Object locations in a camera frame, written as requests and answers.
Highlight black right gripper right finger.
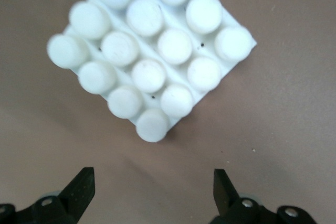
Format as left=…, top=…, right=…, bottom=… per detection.
left=212, top=168, right=316, bottom=224

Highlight brown table cover sheet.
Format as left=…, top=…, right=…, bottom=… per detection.
left=0, top=0, right=336, bottom=224

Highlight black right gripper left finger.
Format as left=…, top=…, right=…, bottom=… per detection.
left=0, top=166, right=96, bottom=224

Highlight white studded base plate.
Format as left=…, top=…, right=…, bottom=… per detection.
left=46, top=0, right=257, bottom=144

